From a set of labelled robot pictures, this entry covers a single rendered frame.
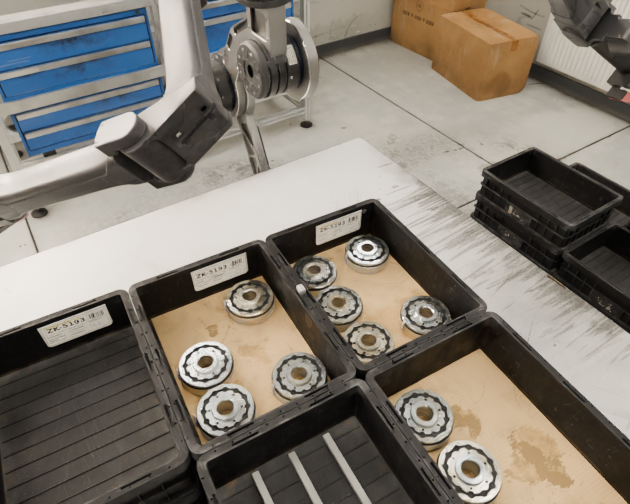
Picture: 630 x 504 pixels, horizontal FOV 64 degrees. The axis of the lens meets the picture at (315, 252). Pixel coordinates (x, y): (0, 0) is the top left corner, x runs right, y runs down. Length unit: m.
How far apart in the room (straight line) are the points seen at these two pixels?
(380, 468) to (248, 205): 0.93
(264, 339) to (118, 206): 1.94
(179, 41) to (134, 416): 0.64
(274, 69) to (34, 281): 0.84
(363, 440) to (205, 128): 0.59
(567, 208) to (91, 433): 1.74
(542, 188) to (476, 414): 1.33
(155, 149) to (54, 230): 2.21
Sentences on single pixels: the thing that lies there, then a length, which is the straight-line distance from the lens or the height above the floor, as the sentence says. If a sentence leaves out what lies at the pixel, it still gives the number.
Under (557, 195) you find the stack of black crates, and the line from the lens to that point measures 2.16.
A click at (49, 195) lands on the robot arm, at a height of 1.23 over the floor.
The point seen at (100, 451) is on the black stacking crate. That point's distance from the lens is 1.00.
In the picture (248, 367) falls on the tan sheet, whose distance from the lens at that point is 1.01.
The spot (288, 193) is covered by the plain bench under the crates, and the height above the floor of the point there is 0.70.
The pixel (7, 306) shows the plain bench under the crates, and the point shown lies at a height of 0.70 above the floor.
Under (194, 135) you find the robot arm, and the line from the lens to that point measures 0.67.
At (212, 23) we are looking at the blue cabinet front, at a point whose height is 0.75.
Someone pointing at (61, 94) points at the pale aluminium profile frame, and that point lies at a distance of 2.68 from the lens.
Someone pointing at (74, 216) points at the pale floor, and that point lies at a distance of 2.90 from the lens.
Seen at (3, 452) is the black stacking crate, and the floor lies 0.83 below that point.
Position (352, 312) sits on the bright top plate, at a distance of 1.05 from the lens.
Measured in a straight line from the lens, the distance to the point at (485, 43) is 3.71.
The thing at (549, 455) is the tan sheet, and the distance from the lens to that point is 1.00.
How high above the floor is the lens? 1.67
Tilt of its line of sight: 44 degrees down
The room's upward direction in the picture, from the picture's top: straight up
